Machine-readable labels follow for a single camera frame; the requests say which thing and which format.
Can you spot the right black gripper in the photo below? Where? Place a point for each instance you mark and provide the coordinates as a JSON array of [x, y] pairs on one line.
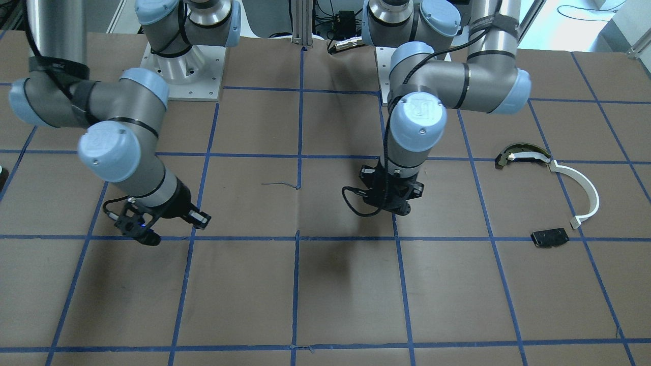
[[176, 202]]

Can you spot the olive brake shoe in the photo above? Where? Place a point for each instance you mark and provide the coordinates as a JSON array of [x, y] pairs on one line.
[[522, 152]]

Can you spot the small black brake pad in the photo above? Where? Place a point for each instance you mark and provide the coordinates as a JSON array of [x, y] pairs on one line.
[[549, 238]]

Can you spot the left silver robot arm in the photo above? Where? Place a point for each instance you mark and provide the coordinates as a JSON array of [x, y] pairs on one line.
[[440, 62]]

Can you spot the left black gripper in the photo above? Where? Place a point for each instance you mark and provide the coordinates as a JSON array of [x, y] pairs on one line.
[[367, 177]]

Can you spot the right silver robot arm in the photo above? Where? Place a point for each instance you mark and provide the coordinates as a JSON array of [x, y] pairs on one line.
[[123, 118]]

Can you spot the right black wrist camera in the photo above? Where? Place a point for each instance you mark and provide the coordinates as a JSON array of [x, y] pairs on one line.
[[136, 222]]

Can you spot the aluminium frame post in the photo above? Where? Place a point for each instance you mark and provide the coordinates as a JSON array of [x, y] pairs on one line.
[[301, 22]]

